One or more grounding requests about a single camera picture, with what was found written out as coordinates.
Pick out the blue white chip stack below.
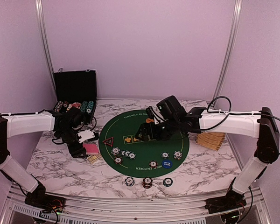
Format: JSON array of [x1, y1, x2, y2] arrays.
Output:
[[125, 177, 134, 187]]

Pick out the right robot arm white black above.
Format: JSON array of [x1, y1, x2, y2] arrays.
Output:
[[135, 107, 280, 209]]

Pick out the aluminium frame post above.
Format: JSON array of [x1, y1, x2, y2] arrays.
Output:
[[35, 0, 56, 73], [213, 0, 243, 98]]

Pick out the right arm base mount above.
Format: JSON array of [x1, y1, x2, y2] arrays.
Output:
[[205, 196, 247, 214]]

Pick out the teal chip row in case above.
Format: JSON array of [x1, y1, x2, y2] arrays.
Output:
[[86, 101, 94, 113]]

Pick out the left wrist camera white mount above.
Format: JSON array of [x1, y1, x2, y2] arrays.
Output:
[[77, 130, 99, 143]]

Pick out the orange big blind button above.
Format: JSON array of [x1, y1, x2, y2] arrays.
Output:
[[146, 118, 154, 123]]

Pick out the round green poker mat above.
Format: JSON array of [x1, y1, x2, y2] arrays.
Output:
[[98, 110, 190, 178]]

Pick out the red backed card deck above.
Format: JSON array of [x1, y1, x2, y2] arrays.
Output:
[[83, 143, 100, 155]]

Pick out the card decks in case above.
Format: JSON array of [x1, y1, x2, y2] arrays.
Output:
[[67, 102, 82, 111]]

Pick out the brown black chip stack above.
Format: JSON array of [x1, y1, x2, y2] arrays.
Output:
[[142, 177, 153, 189]]

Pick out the green chip row in case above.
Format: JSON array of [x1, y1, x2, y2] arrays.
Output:
[[80, 101, 88, 113]]

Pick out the black red triangle dealer button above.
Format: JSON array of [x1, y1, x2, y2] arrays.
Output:
[[102, 137, 114, 147]]

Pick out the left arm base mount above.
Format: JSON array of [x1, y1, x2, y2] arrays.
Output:
[[25, 194, 66, 212]]

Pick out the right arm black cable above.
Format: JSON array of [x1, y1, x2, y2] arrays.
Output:
[[206, 96, 280, 157]]

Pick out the left aluminium frame post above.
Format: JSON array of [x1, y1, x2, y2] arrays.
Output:
[[35, 0, 56, 73]]

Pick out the right aluminium frame post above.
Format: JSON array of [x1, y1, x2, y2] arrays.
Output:
[[213, 0, 243, 98]]

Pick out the blue small blind button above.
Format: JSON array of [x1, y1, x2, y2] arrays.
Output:
[[161, 160, 173, 169]]

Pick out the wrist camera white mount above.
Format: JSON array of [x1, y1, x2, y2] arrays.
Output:
[[147, 95, 187, 124], [77, 130, 99, 143]]

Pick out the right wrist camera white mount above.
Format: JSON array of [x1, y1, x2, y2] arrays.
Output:
[[147, 95, 187, 124]]

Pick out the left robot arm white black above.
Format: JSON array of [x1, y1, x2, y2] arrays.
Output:
[[0, 108, 86, 208]]

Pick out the black poker chip case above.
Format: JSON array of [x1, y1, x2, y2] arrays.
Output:
[[54, 70, 98, 124]]

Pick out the front aluminium rail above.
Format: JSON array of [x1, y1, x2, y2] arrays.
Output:
[[0, 186, 271, 224]]

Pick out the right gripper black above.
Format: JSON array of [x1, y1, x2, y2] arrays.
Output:
[[135, 117, 180, 142]]

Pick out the woven bamboo tray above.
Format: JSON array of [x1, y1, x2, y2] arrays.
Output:
[[196, 132, 225, 151]]

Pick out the blue tan chip row in case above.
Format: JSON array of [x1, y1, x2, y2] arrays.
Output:
[[54, 101, 63, 112]]

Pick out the teal chips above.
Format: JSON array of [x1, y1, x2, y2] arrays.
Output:
[[121, 150, 136, 160]]

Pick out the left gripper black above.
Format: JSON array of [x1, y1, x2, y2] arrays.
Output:
[[57, 127, 86, 158]]

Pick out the teal black chip stack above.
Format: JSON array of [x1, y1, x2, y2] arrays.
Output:
[[163, 178, 173, 187]]

